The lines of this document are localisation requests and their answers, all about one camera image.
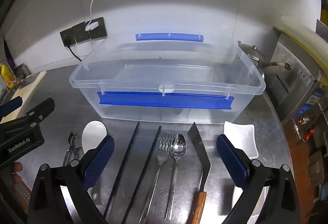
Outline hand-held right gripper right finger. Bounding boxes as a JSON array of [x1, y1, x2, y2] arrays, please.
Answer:
[[216, 134, 300, 224]]

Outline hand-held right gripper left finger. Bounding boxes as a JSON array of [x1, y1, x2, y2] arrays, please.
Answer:
[[27, 135, 115, 224]]

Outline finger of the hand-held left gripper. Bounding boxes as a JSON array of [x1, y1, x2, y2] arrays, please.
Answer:
[[0, 96, 23, 122], [24, 97, 55, 126]]

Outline black chopstick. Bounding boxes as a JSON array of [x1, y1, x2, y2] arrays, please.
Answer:
[[103, 122, 140, 218], [122, 125, 162, 224]]

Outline white rice spoon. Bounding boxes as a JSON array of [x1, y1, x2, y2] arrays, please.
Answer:
[[81, 120, 107, 154]]

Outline wooden handled metal spatula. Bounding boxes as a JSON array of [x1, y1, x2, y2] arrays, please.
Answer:
[[188, 122, 212, 224]]

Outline metal spoon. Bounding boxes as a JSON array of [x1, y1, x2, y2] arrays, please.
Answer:
[[165, 133, 187, 220]]

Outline metal fork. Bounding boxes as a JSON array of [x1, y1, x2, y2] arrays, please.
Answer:
[[138, 132, 173, 224]]

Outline clear plastic box blue latches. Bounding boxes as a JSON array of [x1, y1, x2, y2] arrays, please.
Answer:
[[69, 33, 266, 124]]

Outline person's left hand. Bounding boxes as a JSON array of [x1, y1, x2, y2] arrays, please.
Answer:
[[10, 161, 25, 183]]

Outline wooden cutting board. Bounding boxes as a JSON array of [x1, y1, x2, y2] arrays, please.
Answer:
[[0, 70, 47, 122]]

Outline white square dish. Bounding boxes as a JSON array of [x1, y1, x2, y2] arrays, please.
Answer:
[[222, 121, 259, 159]]

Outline yellow plastic object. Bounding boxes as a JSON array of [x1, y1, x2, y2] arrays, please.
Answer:
[[0, 64, 14, 89]]

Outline small metal container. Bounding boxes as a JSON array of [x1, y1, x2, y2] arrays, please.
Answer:
[[15, 64, 31, 77]]

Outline stainless steel kettle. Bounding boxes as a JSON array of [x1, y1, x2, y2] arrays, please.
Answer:
[[237, 40, 293, 78]]

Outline cream plastic board stack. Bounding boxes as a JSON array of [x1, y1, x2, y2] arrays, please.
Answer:
[[280, 16, 328, 61]]

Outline black power cable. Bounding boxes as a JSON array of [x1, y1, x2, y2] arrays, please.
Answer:
[[67, 45, 82, 62]]

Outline dark wall socket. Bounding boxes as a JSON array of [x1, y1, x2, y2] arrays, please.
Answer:
[[72, 23, 90, 43], [86, 17, 107, 40], [60, 29, 76, 47]]

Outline white plug with cable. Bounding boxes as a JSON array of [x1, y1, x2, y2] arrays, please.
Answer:
[[85, 0, 99, 31]]

